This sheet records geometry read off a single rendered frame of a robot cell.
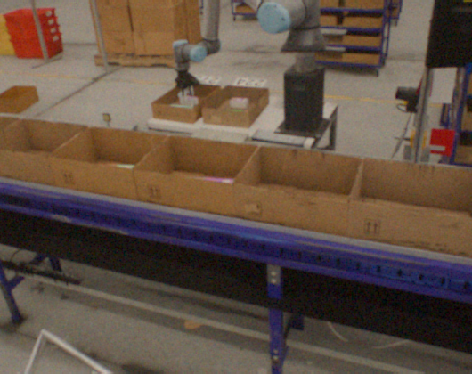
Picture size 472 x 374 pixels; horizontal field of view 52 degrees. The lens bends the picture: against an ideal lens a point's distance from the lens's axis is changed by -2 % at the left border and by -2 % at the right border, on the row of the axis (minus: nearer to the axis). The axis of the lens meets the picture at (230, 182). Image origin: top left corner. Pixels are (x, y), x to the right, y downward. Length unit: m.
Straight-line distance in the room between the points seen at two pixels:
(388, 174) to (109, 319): 1.65
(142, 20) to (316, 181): 4.86
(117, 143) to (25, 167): 0.39
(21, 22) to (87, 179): 5.87
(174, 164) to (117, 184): 0.31
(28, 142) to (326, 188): 1.44
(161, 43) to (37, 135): 4.12
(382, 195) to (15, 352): 1.93
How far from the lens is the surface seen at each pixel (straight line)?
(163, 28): 6.37
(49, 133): 2.42
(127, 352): 2.57
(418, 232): 1.60
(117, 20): 6.68
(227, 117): 2.76
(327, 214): 1.61
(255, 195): 1.64
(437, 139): 2.43
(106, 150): 2.25
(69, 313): 2.86
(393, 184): 1.85
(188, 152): 2.03
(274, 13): 2.33
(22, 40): 7.78
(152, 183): 1.81
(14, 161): 2.20
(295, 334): 2.17
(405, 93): 2.34
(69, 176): 2.03
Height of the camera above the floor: 1.90
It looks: 31 degrees down
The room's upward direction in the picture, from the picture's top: 4 degrees counter-clockwise
